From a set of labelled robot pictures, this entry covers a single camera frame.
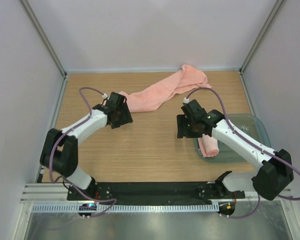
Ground pink bunny towel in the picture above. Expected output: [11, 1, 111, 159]
[198, 135, 219, 158]

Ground plain pink towel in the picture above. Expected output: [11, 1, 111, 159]
[119, 64, 212, 113]

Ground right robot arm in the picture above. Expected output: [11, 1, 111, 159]
[176, 98, 294, 201]

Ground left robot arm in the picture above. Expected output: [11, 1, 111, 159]
[39, 92, 133, 200]

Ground clear blue plastic tray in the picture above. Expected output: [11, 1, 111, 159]
[193, 114, 272, 164]

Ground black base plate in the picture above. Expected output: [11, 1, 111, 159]
[68, 181, 246, 200]

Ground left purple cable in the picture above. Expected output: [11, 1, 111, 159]
[48, 87, 118, 218]

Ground white slotted cable duct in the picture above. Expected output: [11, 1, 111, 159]
[32, 202, 219, 214]

